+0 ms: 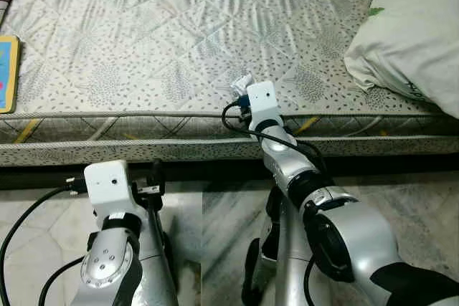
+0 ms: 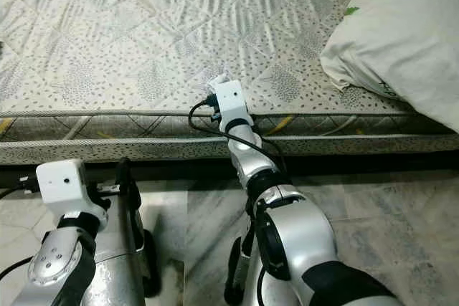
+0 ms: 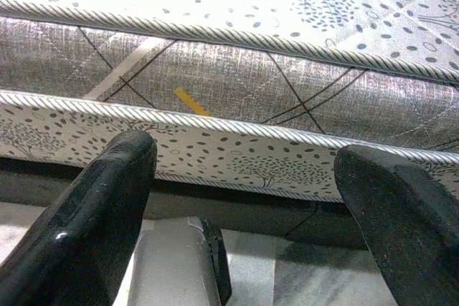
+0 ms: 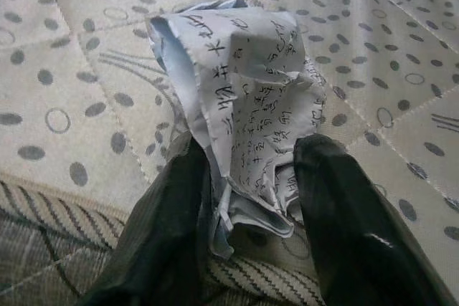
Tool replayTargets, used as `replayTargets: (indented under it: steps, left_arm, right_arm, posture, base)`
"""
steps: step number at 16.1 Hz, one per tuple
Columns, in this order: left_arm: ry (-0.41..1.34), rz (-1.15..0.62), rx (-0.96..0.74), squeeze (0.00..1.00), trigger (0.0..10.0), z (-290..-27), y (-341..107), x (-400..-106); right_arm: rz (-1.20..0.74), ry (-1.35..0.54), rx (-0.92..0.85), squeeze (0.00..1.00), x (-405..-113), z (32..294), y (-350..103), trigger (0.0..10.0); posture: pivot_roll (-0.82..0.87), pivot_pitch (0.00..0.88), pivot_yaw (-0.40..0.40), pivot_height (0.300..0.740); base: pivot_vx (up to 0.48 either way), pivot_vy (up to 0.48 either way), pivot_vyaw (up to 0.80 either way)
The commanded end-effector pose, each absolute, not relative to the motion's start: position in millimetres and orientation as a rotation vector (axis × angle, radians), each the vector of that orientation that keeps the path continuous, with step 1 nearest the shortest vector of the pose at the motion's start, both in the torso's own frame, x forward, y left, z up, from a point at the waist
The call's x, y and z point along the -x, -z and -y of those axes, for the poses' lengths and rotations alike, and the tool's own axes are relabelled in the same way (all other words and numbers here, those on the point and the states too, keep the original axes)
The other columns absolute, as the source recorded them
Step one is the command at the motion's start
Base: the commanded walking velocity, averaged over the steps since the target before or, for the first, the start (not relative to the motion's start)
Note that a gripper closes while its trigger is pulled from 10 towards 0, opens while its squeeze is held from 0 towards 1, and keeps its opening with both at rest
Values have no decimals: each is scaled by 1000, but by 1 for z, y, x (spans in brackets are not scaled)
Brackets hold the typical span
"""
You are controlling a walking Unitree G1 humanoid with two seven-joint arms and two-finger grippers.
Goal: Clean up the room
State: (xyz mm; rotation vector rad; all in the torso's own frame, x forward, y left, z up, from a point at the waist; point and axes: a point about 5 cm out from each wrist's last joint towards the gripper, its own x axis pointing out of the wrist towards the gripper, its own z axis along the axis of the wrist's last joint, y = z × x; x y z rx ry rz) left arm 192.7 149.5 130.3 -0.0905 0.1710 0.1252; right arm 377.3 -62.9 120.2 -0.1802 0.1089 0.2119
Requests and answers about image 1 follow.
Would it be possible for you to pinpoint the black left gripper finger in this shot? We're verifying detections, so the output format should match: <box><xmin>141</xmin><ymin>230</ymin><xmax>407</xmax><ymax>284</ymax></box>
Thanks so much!
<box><xmin>148</xmin><ymin>158</ymin><xmax>166</xmax><ymax>211</ymax></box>

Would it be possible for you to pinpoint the blue yellow-edged book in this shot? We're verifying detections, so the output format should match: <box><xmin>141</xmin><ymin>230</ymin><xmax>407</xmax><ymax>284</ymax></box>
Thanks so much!
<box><xmin>0</xmin><ymin>34</ymin><xmax>22</xmax><ymax>115</ymax></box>

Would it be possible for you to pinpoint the cream pillow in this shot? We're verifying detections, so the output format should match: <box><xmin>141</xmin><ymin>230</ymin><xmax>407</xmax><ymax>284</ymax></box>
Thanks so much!
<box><xmin>344</xmin><ymin>0</ymin><xmax>459</xmax><ymax>118</ymax></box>

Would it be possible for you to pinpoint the dark bed base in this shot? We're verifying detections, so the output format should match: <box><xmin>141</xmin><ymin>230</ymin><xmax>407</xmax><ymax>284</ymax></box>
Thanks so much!
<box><xmin>0</xmin><ymin>152</ymin><xmax>459</xmax><ymax>191</ymax></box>

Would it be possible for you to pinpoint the robot left leg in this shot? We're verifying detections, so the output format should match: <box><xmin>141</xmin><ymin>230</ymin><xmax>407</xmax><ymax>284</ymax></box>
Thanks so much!
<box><xmin>136</xmin><ymin>195</ymin><xmax>180</xmax><ymax>306</ymax></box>

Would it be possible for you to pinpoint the robot leg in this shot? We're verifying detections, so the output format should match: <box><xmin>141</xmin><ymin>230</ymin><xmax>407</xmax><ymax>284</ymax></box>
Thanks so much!
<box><xmin>242</xmin><ymin>184</ymin><xmax>316</xmax><ymax>306</ymax></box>
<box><xmin>136</xmin><ymin>195</ymin><xmax>180</xmax><ymax>306</ymax></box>

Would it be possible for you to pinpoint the quilted grey mattress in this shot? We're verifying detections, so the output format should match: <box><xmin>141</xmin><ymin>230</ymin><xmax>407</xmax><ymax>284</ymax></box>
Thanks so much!
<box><xmin>0</xmin><ymin>0</ymin><xmax>459</xmax><ymax>168</ymax></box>

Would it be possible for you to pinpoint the robot right leg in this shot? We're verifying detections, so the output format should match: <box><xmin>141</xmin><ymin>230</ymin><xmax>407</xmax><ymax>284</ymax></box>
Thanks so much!
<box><xmin>242</xmin><ymin>184</ymin><xmax>316</xmax><ymax>306</ymax></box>

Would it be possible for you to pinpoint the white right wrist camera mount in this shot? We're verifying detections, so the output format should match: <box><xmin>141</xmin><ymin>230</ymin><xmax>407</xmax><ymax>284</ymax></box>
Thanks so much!
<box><xmin>245</xmin><ymin>81</ymin><xmax>283</xmax><ymax>133</ymax></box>

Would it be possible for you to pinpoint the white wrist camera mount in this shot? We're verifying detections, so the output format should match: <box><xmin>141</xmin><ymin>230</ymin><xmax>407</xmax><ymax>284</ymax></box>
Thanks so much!
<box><xmin>83</xmin><ymin>160</ymin><xmax>138</xmax><ymax>222</ymax></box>
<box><xmin>245</xmin><ymin>81</ymin><xmax>283</xmax><ymax>133</ymax></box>

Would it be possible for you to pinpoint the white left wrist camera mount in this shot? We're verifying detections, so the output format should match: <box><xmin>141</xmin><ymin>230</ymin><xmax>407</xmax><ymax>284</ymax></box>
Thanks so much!
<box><xmin>83</xmin><ymin>160</ymin><xmax>138</xmax><ymax>222</ymax></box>

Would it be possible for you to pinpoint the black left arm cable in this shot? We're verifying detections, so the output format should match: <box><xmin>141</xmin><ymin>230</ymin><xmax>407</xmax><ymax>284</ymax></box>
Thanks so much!
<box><xmin>0</xmin><ymin>179</ymin><xmax>88</xmax><ymax>306</ymax></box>

